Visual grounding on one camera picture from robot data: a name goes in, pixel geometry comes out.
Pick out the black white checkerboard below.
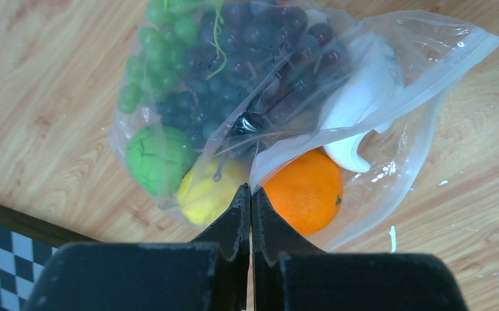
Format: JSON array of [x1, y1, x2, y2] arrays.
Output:
[[0, 205, 89, 310]]

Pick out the dark purple fake grapes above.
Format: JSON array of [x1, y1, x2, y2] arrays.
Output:
[[156, 1, 350, 157]]

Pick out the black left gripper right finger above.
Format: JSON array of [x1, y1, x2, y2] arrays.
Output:
[[251, 190, 468, 310]]

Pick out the fake green lime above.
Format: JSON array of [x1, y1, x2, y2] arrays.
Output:
[[125, 125, 196, 198]]

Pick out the white fake garlic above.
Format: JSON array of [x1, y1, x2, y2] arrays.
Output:
[[320, 32, 403, 173]]

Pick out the fake yellow lemon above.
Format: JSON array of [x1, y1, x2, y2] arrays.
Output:
[[177, 157, 248, 226]]

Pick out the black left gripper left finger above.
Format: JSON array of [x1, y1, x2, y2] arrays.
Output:
[[24, 185, 250, 310]]

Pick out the clear zip top bag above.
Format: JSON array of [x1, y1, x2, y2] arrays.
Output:
[[108, 1, 499, 251]]

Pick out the green fake grapes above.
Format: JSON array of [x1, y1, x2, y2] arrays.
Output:
[[116, 0, 227, 115]]

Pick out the fake orange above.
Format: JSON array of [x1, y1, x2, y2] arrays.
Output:
[[263, 149, 343, 236]]

